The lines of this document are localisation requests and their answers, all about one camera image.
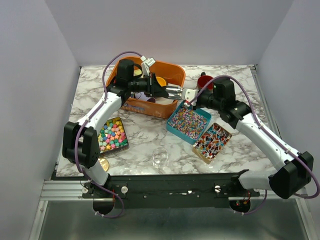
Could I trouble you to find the gold round lid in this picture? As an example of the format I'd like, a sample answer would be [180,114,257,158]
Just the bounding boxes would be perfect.
[98,157,110,172]

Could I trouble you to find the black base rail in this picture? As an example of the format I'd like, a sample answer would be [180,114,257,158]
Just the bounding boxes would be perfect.
[77,173,266,213]

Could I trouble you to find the gold tin round lollipops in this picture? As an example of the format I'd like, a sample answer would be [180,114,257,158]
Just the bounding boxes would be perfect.
[192,122,232,164]

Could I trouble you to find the teal tin swirl lollipops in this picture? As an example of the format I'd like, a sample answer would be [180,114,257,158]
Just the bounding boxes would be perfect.
[166,102,212,145]

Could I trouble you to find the orange plastic bin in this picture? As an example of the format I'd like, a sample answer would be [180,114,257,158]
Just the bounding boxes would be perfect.
[105,56,186,119]

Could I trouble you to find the clear glass bowl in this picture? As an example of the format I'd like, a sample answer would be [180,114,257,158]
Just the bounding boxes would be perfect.
[152,147,169,168]

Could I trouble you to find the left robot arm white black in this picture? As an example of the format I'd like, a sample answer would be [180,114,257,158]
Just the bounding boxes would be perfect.
[62,56,167,198]

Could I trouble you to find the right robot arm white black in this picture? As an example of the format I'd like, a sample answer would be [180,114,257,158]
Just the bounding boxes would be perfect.
[193,75,320,199]

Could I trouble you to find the metal scoop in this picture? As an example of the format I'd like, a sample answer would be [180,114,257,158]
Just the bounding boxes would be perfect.
[164,86,184,100]

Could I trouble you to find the aluminium frame rail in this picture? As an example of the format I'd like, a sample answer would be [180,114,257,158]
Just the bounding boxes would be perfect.
[40,180,83,201]

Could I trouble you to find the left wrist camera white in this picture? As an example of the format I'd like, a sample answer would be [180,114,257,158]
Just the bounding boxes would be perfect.
[140,55,156,77]

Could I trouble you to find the lavender cup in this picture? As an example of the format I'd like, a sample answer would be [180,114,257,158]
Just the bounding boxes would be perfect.
[133,92,156,103]

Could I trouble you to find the gold tin star candies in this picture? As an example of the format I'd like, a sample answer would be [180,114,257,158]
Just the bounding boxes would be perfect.
[97,117,130,155]

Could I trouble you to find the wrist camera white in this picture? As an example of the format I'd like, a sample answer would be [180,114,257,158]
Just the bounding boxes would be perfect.
[140,55,156,77]
[181,88,199,107]

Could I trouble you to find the yellow inside dark cup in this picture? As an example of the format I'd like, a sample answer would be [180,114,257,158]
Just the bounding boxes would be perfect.
[156,76,168,87]

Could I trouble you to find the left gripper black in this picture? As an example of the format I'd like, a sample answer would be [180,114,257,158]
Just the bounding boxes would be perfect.
[128,72,170,98]

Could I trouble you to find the black red skull mug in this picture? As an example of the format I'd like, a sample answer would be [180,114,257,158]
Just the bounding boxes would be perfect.
[196,72,213,90]

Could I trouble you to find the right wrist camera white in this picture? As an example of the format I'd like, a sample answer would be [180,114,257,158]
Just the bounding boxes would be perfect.
[181,88,199,107]

